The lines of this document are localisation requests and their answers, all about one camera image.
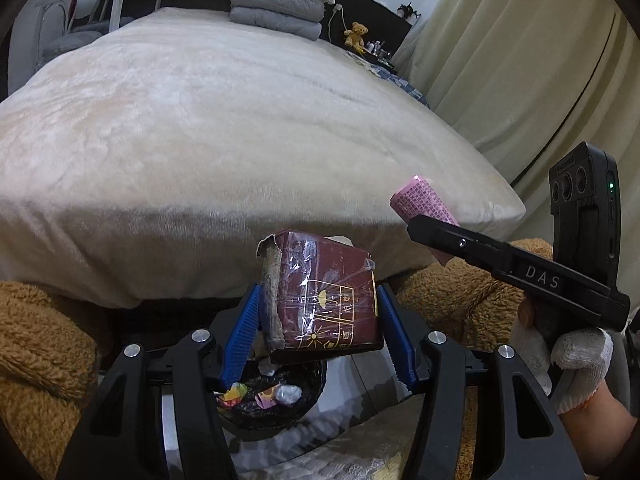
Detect brown fuzzy pants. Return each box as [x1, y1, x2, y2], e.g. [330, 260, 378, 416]
[0, 237, 556, 480]

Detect maroon cardboard box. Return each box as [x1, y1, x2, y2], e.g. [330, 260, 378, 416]
[256, 230, 386, 366]

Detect cluster of small bottles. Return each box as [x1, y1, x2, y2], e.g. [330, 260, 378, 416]
[365, 39, 396, 63]

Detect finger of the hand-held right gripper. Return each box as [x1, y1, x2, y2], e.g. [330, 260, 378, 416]
[406, 215, 507, 273]

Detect folded grey duvet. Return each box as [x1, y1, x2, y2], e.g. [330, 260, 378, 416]
[229, 0, 326, 42]

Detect brown teddy bear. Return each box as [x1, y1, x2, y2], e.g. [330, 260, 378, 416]
[343, 21, 368, 50]

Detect person's right hand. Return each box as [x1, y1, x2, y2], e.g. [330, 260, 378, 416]
[510, 300, 615, 415]

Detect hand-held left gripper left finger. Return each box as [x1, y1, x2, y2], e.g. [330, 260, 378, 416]
[55, 282, 263, 480]

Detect white charger cable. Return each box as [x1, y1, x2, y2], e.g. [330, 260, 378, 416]
[327, 4, 351, 43]

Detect beige plush bed blanket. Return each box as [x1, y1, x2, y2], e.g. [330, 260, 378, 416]
[0, 7, 526, 311]

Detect black trash bin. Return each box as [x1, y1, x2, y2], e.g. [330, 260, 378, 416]
[212, 305, 328, 433]

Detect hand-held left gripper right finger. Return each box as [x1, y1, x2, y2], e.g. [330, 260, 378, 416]
[376, 284, 586, 480]

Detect person's right forearm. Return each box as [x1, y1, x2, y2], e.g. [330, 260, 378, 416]
[555, 380, 640, 476]

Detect blue patterned cloth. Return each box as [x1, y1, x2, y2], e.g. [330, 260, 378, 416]
[350, 50, 431, 107]

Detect pink printed packet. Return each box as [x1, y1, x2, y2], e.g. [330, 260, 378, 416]
[390, 175, 461, 266]

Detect cream curtain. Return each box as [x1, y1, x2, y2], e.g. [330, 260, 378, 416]
[395, 0, 640, 251]

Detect white chair grey cushion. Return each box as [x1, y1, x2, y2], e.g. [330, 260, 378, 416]
[34, 0, 173, 73]

